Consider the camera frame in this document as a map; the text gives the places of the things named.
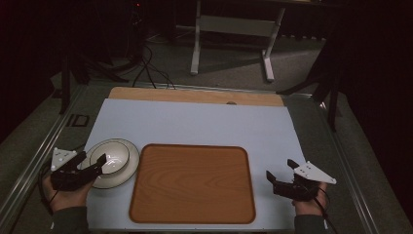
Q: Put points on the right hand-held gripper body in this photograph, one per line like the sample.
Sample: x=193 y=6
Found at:
x=303 y=187

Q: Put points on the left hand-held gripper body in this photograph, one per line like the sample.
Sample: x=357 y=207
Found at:
x=66 y=180

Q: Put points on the white bowl with dark rim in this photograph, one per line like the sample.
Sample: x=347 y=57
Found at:
x=115 y=158

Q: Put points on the white plate with dark rim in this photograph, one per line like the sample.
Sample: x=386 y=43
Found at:
x=130 y=171

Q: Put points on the person's right hand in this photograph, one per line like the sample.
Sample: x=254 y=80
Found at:
x=308 y=206

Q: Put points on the person's left hand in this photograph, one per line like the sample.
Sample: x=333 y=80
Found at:
x=66 y=201

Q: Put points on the black tripod stand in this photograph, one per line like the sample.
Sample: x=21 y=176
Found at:
x=66 y=92
x=332 y=109

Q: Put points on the wooden tray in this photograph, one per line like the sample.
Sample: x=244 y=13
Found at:
x=193 y=185

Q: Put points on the white table sheet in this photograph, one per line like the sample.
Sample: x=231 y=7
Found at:
x=195 y=123

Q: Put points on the white metal stand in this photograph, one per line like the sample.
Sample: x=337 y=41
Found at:
x=233 y=26

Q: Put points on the metal floor rail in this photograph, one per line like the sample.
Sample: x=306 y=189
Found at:
x=347 y=169
x=39 y=156

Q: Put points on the black rectangular floor frame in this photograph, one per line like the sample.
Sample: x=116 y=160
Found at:
x=78 y=120

